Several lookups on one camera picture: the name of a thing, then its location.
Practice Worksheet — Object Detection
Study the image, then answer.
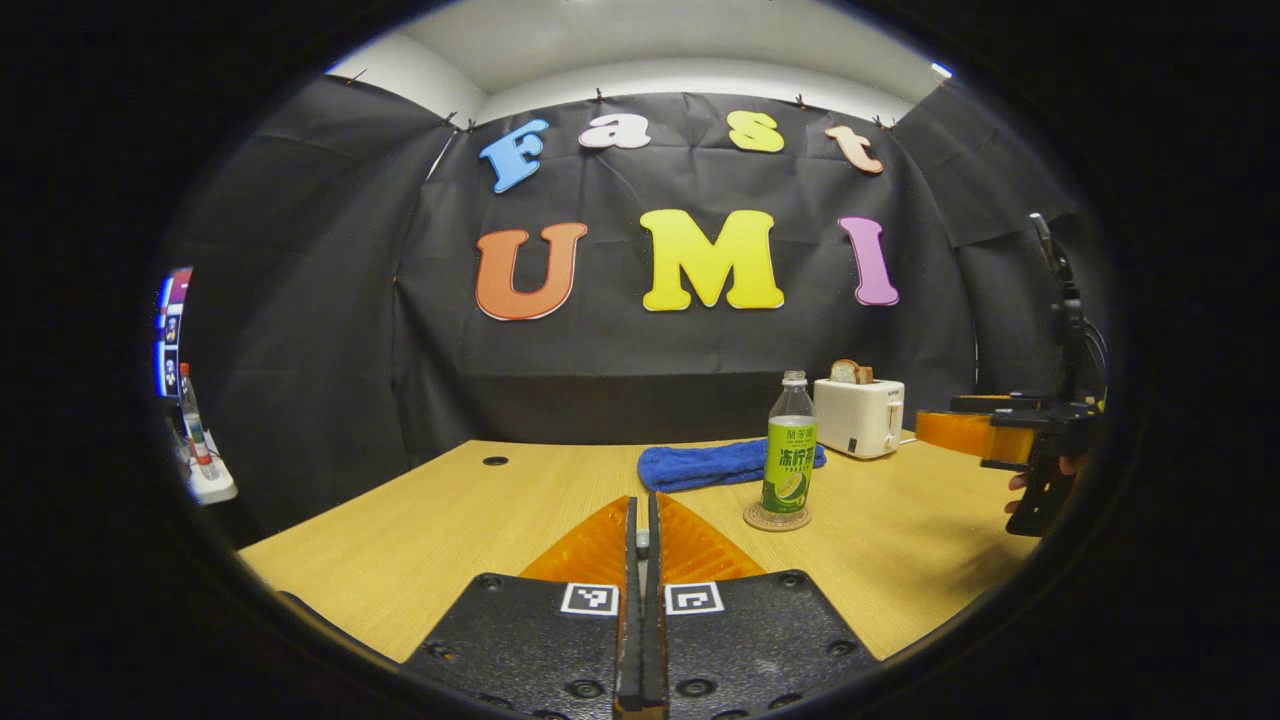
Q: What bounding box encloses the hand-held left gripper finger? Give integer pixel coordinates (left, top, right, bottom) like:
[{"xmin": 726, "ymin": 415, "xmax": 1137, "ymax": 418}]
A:
[
  {"xmin": 405, "ymin": 496, "xmax": 642, "ymax": 720},
  {"xmin": 645, "ymin": 493, "xmax": 881, "ymax": 720}
]

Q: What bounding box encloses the round brown coaster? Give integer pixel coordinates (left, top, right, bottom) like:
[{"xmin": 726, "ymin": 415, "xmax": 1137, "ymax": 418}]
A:
[{"xmin": 743, "ymin": 500, "xmax": 813, "ymax": 532}]

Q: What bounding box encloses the white side table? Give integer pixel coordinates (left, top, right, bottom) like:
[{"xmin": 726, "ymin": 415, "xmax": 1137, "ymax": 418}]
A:
[{"xmin": 185, "ymin": 430, "xmax": 239, "ymax": 506}]

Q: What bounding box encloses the green label water bottle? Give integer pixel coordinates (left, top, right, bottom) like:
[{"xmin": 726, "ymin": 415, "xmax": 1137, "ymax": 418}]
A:
[{"xmin": 760, "ymin": 371, "xmax": 819, "ymax": 516}]

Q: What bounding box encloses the computer monitor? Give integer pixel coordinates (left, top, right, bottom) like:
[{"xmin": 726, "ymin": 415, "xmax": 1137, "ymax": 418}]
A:
[{"xmin": 155, "ymin": 266, "xmax": 193, "ymax": 399}]

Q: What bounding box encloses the blue towel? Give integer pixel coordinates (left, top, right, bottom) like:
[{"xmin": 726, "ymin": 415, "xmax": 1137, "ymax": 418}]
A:
[{"xmin": 637, "ymin": 438, "xmax": 828, "ymax": 494}]

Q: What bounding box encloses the white toaster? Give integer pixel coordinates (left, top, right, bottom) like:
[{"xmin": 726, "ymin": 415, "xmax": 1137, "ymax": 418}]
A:
[{"xmin": 813, "ymin": 378, "xmax": 906, "ymax": 460}]

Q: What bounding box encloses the black backdrop cloth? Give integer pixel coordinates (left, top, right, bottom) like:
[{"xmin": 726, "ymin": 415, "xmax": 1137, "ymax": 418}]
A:
[{"xmin": 165, "ymin": 75, "xmax": 1111, "ymax": 546}]

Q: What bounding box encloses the red-capped clear plastic bottle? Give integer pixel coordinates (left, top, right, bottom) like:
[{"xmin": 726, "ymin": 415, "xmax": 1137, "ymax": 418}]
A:
[{"xmin": 178, "ymin": 362, "xmax": 216, "ymax": 481}]

